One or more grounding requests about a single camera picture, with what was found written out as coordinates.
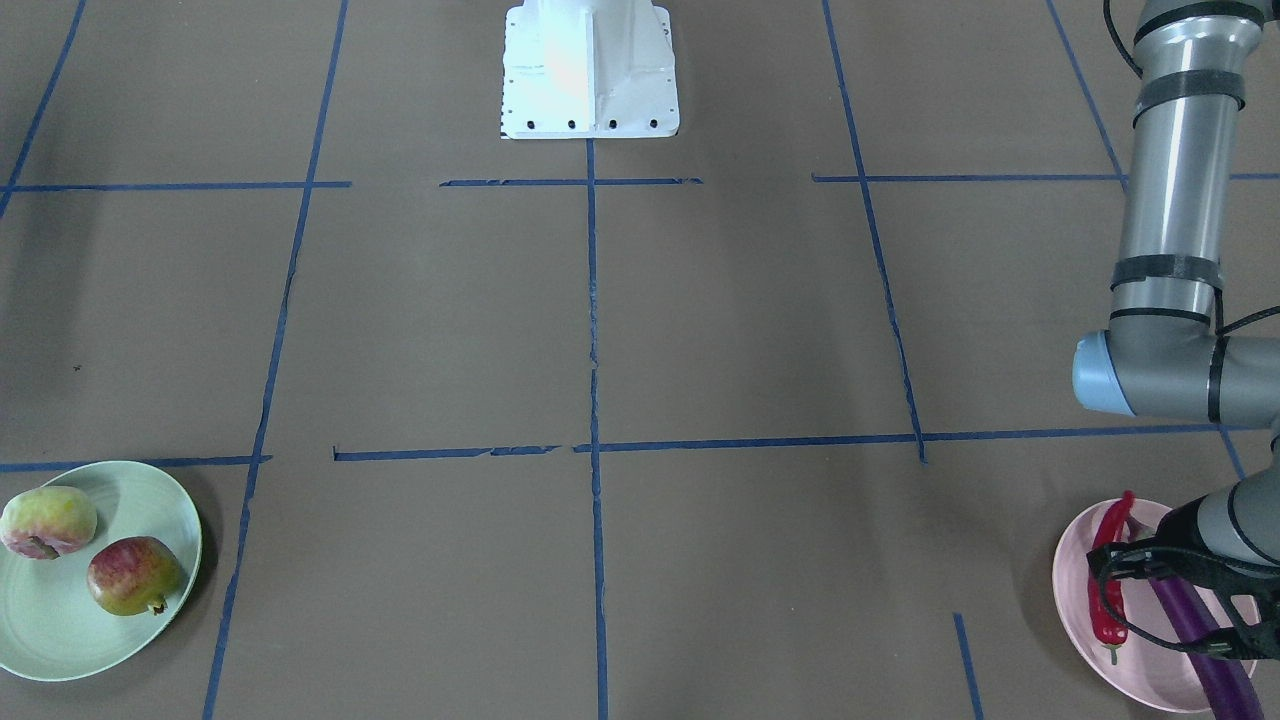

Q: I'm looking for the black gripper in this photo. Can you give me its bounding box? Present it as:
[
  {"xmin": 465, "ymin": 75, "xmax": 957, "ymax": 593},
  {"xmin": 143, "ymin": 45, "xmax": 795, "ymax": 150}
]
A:
[{"xmin": 1087, "ymin": 515, "xmax": 1277, "ymax": 660}]

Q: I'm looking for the purple eggplant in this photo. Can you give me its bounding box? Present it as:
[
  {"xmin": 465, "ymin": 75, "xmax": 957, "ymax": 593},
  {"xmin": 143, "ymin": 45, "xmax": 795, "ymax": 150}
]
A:
[{"xmin": 1149, "ymin": 580, "xmax": 1267, "ymax": 720}]

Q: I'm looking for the red chili pepper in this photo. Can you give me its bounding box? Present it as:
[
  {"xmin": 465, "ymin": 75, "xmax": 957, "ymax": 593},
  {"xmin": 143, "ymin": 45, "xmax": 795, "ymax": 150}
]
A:
[{"xmin": 1087, "ymin": 489, "xmax": 1137, "ymax": 666}]

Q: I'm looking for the red-yellow pomegranate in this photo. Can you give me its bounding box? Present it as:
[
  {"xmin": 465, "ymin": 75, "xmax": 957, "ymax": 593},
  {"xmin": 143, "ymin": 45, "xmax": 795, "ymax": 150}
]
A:
[{"xmin": 86, "ymin": 536, "xmax": 187, "ymax": 618}]

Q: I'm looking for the pink-yellow peach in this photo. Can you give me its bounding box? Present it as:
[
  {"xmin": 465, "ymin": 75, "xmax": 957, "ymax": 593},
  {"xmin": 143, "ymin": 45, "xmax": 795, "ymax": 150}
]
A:
[{"xmin": 1, "ymin": 486, "xmax": 99, "ymax": 560}]

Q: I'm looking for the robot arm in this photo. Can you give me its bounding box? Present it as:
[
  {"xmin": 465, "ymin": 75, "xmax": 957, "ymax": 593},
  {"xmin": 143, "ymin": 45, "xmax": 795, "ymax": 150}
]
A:
[{"xmin": 1073, "ymin": 1, "xmax": 1279, "ymax": 659}]

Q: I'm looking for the pink plate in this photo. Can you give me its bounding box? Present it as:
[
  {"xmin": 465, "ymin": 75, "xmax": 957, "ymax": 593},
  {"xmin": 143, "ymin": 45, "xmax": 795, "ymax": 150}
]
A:
[{"xmin": 1051, "ymin": 491, "xmax": 1265, "ymax": 719}]

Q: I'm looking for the green plate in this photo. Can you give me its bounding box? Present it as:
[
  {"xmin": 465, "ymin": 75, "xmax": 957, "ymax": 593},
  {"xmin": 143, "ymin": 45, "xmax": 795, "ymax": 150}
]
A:
[{"xmin": 1, "ymin": 461, "xmax": 204, "ymax": 682}]

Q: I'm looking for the white camera stand base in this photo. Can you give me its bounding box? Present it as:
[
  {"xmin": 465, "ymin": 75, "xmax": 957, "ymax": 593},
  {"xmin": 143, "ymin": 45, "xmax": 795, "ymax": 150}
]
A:
[{"xmin": 500, "ymin": 1, "xmax": 681, "ymax": 141}]

